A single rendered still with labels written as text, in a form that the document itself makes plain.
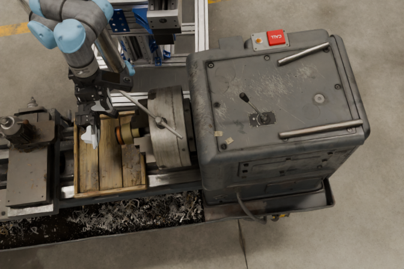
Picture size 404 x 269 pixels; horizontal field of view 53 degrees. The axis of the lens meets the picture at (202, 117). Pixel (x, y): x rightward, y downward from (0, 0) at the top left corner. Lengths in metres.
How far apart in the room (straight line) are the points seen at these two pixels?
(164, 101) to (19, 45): 2.10
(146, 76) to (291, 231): 1.34
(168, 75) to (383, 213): 1.59
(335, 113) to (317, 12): 1.90
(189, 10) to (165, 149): 1.67
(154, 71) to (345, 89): 1.52
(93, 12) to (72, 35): 0.11
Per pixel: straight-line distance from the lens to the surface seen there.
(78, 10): 1.14
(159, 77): 2.68
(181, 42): 2.80
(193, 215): 2.00
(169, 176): 1.73
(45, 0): 1.19
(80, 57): 1.08
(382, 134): 2.89
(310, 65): 1.50
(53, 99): 3.05
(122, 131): 1.56
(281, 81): 1.46
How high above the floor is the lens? 2.53
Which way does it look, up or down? 67 degrees down
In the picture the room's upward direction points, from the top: 7 degrees counter-clockwise
